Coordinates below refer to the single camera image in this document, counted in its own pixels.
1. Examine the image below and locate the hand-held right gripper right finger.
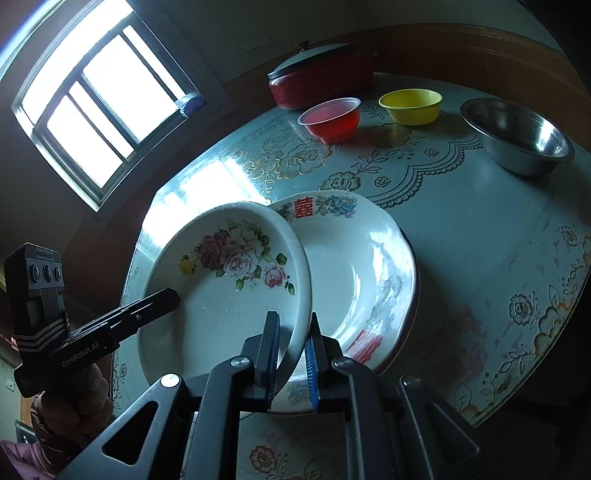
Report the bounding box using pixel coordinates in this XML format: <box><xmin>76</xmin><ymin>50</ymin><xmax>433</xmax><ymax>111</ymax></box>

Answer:
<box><xmin>304</xmin><ymin>313</ymin><xmax>481</xmax><ymax>480</ymax></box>

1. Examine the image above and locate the stainless steel bowl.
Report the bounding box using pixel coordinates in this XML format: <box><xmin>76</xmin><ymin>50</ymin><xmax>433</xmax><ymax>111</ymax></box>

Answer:
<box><xmin>459</xmin><ymin>98</ymin><xmax>575</xmax><ymax>177</ymax></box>

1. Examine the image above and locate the grey pot lid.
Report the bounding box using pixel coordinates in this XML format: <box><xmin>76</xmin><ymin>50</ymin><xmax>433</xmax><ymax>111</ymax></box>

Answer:
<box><xmin>268</xmin><ymin>41</ymin><xmax>356</xmax><ymax>84</ymax></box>

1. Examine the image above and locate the yellow plastic bowl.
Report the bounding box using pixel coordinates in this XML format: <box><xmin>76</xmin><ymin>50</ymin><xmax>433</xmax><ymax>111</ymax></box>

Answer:
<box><xmin>379</xmin><ymin>89</ymin><xmax>444</xmax><ymax>126</ymax></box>

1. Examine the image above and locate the person's left hand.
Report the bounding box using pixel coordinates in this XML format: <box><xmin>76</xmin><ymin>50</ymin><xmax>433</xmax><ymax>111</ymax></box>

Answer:
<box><xmin>30</xmin><ymin>364</ymin><xmax>116</xmax><ymax>460</ymax></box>

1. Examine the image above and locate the person's left forearm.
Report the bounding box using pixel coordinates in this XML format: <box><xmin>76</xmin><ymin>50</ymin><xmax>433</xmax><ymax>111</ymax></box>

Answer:
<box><xmin>0</xmin><ymin>438</ymin><xmax>61</xmax><ymax>480</ymax></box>

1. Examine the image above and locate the red cooking pot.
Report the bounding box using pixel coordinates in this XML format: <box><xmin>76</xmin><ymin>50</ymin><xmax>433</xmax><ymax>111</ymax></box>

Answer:
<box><xmin>269</xmin><ymin>55</ymin><xmax>376</xmax><ymax>110</ymax></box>

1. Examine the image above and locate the blue cloth on windowsill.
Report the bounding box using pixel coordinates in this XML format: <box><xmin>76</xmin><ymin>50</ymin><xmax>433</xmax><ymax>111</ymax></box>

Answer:
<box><xmin>178</xmin><ymin>95</ymin><xmax>207</xmax><ymax>117</ymax></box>

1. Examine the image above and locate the rose print white plate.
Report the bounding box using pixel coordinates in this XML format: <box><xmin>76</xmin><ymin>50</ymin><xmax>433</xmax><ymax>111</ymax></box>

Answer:
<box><xmin>137</xmin><ymin>202</ymin><xmax>314</xmax><ymax>402</ymax></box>

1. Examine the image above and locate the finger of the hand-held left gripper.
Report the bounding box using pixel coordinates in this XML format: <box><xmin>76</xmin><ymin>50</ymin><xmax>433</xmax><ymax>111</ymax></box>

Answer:
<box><xmin>108</xmin><ymin>288</ymin><xmax>181</xmax><ymax>342</ymax></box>

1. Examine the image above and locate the red plastic bowl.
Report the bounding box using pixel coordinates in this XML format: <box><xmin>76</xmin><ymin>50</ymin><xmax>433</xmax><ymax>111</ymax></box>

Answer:
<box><xmin>298</xmin><ymin>97</ymin><xmax>362</xmax><ymax>143</ymax></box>

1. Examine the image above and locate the window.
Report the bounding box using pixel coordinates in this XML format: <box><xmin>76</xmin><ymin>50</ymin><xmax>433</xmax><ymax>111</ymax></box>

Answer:
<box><xmin>11</xmin><ymin>0</ymin><xmax>232</xmax><ymax>210</ymax></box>

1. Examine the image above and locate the large pink rimmed floral plate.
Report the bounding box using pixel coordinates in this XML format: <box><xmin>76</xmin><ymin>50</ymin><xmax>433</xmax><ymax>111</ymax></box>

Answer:
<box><xmin>365</xmin><ymin>228</ymin><xmax>422</xmax><ymax>377</ymax></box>

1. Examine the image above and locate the red character print white plate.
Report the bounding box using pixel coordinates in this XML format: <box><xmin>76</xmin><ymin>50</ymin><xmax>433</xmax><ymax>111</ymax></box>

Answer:
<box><xmin>268</xmin><ymin>191</ymin><xmax>419</xmax><ymax>414</ymax></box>

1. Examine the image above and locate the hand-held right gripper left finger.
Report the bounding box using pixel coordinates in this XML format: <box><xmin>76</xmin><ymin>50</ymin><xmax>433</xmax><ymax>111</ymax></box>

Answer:
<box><xmin>60</xmin><ymin>311</ymin><xmax>281</xmax><ymax>480</ymax></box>

